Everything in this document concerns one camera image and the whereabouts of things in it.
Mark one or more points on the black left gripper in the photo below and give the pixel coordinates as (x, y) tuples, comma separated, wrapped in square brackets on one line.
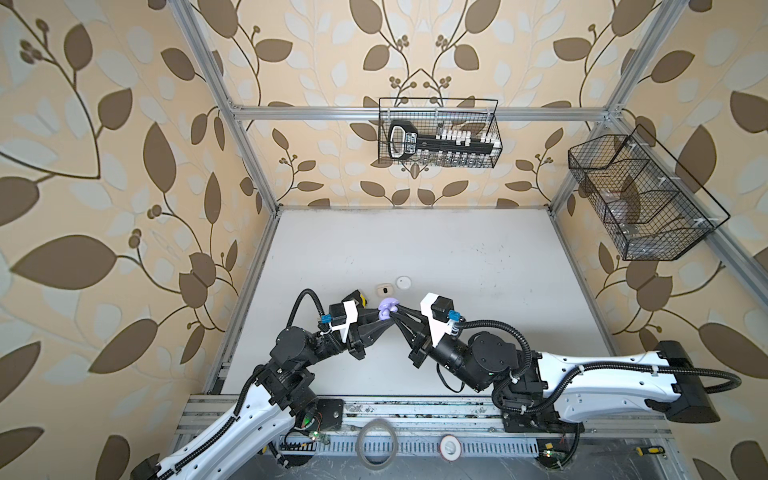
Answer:
[(358, 339)]

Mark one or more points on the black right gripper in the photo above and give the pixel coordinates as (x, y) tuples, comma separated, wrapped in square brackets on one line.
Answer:
[(422, 343)]

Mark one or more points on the purple round disc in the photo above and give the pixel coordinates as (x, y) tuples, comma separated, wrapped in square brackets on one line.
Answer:
[(386, 307)]

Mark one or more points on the white earbud charging case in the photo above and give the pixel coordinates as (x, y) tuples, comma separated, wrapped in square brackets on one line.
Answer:
[(403, 282)]

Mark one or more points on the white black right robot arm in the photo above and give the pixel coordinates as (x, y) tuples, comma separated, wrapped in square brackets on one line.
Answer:
[(541, 390)]

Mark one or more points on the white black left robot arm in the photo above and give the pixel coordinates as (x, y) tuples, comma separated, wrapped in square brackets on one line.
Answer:
[(277, 400)]

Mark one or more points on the black yellow tape measure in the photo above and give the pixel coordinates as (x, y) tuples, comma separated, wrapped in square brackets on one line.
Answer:
[(357, 297)]

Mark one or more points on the grey tape roll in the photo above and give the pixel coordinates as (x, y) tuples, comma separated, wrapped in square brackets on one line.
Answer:
[(376, 445)]

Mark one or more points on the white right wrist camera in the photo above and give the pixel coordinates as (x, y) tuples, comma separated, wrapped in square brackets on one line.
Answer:
[(442, 317)]

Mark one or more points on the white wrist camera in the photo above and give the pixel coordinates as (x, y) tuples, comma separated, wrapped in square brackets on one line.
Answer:
[(442, 317), (340, 318)]

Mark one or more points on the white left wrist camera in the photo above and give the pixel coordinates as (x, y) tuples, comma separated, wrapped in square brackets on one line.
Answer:
[(340, 318)]

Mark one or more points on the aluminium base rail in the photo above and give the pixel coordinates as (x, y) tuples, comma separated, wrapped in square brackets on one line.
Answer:
[(420, 422)]

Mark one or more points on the black socket set rail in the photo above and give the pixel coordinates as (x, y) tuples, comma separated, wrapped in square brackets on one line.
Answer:
[(404, 141)]

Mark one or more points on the wire basket with socket set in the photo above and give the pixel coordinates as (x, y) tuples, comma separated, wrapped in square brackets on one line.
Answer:
[(475, 115)]

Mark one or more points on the empty black wire basket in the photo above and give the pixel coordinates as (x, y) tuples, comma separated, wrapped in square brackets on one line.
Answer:
[(653, 207)]

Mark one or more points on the yellow handled screwdriver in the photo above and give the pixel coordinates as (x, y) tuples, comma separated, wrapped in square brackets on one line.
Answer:
[(640, 451)]

